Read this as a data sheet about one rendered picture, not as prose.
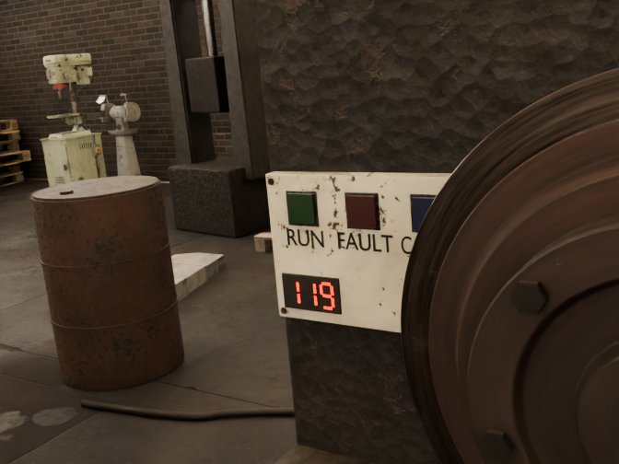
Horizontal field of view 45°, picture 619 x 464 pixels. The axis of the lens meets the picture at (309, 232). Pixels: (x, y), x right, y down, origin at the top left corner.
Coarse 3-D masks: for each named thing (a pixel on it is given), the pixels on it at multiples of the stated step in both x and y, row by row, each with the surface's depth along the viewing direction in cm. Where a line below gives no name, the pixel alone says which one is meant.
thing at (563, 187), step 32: (608, 128) 52; (544, 160) 55; (576, 160) 54; (608, 160) 53; (512, 192) 57; (544, 192) 55; (576, 192) 53; (608, 192) 51; (480, 224) 59; (512, 224) 56; (544, 224) 54; (576, 224) 53; (448, 256) 61; (480, 256) 60; (512, 256) 56; (448, 288) 62; (480, 288) 58; (448, 320) 63; (480, 320) 59; (448, 352) 64; (448, 384) 64; (448, 416) 65
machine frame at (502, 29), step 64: (256, 0) 86; (320, 0) 81; (384, 0) 77; (448, 0) 74; (512, 0) 70; (576, 0) 67; (320, 64) 83; (384, 64) 79; (448, 64) 75; (512, 64) 72; (576, 64) 69; (320, 128) 85; (384, 128) 81; (448, 128) 77; (320, 384) 94; (384, 384) 89; (320, 448) 97; (384, 448) 91
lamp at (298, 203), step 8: (288, 200) 87; (296, 200) 86; (304, 200) 86; (312, 200) 85; (288, 208) 87; (296, 208) 87; (304, 208) 86; (312, 208) 85; (296, 216) 87; (304, 216) 86; (312, 216) 86; (312, 224) 86
